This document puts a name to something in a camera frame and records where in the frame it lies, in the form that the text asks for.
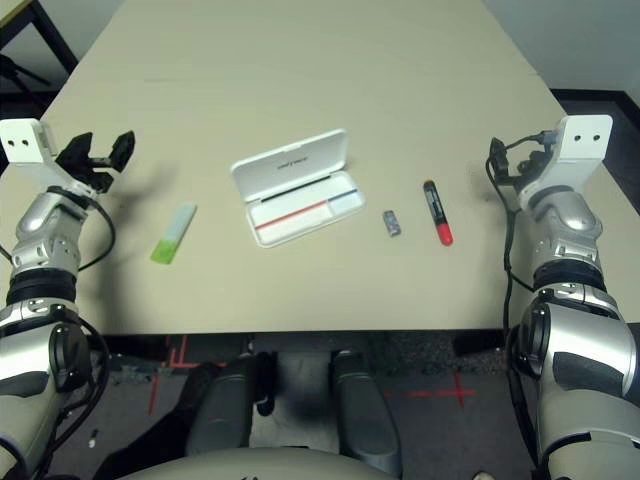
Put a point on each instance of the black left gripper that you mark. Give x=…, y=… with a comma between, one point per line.
x=95, y=175

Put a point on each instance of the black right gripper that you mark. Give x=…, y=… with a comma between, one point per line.
x=517, y=174

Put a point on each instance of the black red whiteboard marker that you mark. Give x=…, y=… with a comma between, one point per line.
x=437, y=212

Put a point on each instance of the green translucent highlighter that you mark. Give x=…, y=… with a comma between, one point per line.
x=174, y=232

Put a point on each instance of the eraser with dark blue sleeve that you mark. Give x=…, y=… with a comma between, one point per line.
x=392, y=222

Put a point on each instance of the white plastic pencil case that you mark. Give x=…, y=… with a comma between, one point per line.
x=295, y=165

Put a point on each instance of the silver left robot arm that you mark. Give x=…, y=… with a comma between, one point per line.
x=45, y=235

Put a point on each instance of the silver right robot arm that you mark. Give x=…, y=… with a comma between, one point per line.
x=565, y=225

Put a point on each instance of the black tripod stand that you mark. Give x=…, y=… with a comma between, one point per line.
x=15, y=72

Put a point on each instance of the grey robot left leg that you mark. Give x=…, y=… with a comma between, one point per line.
x=220, y=405

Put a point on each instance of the grey robot leg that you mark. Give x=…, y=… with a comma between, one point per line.
x=220, y=405
x=365, y=410

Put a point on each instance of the small white floor object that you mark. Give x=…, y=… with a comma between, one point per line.
x=93, y=440

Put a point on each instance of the grey robot right leg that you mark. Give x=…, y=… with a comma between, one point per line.
x=365, y=410

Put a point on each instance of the silver robot torso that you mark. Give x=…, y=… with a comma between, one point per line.
x=250, y=465

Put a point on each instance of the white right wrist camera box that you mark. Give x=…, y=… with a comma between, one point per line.
x=580, y=142

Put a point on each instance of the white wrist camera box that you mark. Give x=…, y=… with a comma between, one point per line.
x=25, y=142
x=580, y=142

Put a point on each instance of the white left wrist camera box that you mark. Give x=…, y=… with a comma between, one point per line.
x=25, y=142

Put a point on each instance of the beige table with black frame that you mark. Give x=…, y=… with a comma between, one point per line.
x=55, y=35

